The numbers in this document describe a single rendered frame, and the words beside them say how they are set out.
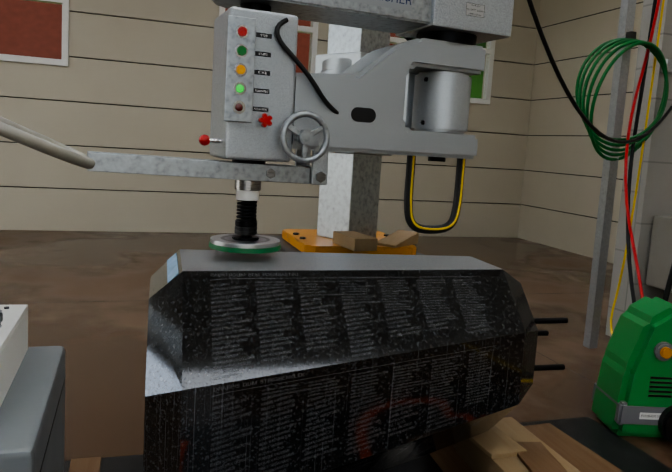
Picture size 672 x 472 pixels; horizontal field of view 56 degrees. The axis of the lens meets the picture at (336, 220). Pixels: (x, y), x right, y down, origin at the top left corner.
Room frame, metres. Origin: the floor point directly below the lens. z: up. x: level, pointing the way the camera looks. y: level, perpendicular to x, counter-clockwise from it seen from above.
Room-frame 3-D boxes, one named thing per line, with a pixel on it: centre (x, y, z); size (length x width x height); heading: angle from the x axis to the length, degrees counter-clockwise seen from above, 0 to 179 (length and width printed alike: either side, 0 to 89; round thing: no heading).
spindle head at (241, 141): (1.95, 0.20, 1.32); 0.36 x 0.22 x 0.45; 113
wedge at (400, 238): (2.65, -0.26, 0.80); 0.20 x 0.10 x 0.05; 145
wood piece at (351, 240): (2.51, -0.08, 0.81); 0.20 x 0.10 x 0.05; 26
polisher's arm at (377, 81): (2.06, -0.09, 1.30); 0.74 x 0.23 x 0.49; 113
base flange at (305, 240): (2.76, -0.05, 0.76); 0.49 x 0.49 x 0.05; 18
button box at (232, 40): (1.78, 0.29, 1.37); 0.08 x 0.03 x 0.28; 113
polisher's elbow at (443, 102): (2.17, -0.33, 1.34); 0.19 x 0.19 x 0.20
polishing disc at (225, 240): (1.91, 0.27, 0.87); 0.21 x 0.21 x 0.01
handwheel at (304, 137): (1.85, 0.12, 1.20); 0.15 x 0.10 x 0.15; 113
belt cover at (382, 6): (2.05, -0.05, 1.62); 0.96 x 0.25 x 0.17; 113
